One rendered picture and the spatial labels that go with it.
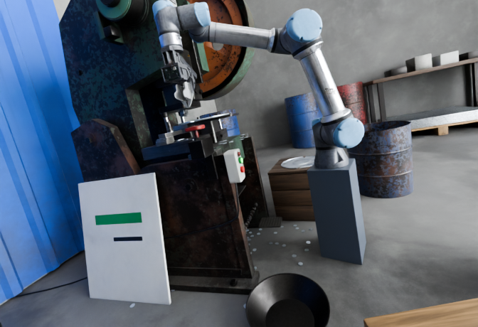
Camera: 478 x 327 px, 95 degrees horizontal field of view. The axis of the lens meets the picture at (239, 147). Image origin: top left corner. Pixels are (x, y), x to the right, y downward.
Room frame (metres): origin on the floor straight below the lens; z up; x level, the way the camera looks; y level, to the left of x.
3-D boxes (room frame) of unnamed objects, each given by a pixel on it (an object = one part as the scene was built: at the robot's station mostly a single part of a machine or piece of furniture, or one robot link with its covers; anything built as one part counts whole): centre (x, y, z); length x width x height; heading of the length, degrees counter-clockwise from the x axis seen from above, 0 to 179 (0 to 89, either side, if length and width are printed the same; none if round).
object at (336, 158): (1.00, -0.41, 0.50); 0.15 x 0.15 x 0.10
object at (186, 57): (1.24, 0.23, 1.04); 0.17 x 0.15 x 0.30; 71
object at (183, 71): (0.84, 0.16, 0.99); 0.09 x 0.08 x 0.12; 161
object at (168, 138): (1.09, 0.32, 0.76); 0.17 x 0.06 x 0.10; 161
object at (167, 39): (0.84, 0.16, 1.07); 0.08 x 0.08 x 0.05
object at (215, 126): (1.20, 0.10, 0.72); 0.25 x 0.14 x 0.14; 71
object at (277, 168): (1.51, -0.41, 0.18); 0.40 x 0.38 x 0.35; 64
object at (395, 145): (1.58, -1.01, 0.24); 0.42 x 0.42 x 0.48
